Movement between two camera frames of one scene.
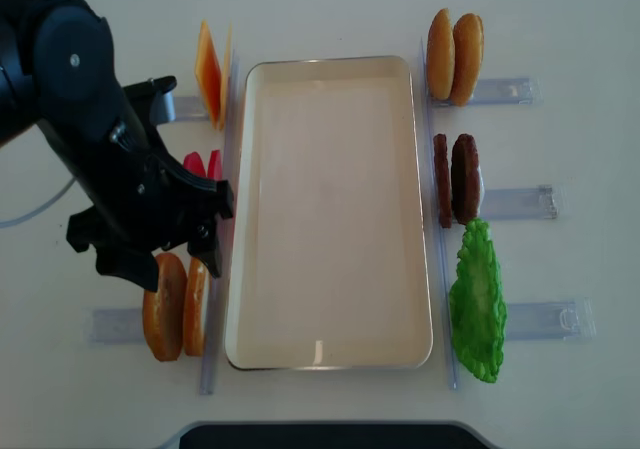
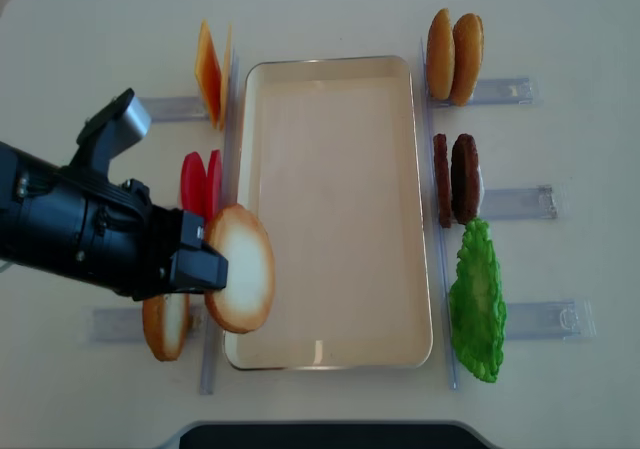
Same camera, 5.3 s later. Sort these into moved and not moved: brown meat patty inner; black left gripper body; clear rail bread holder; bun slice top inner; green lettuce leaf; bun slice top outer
Moved: black left gripper body
Not moved: bun slice top inner; bun slice top outer; brown meat patty inner; green lettuce leaf; clear rail bread holder
